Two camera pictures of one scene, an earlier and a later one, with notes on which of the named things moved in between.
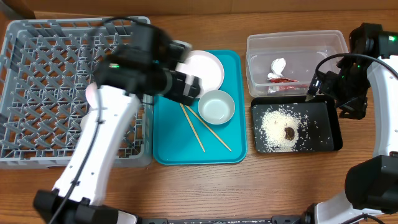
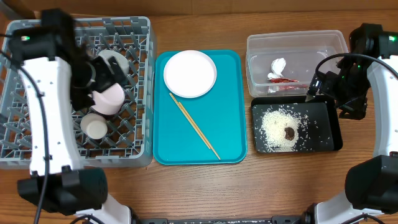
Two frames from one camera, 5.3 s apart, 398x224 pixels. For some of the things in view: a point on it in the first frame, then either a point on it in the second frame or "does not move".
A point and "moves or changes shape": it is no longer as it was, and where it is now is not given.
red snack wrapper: x=276 y=84 does not move
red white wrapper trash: x=277 y=66 does not move
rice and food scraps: x=281 y=130 does not move
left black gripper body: x=173 y=85 → x=104 y=77
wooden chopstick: x=208 y=127 → x=199 y=130
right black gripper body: x=325 y=88 does not move
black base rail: x=276 y=219 does not move
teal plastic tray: x=182 y=137 does not move
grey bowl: x=216 y=107 moves or changes shape
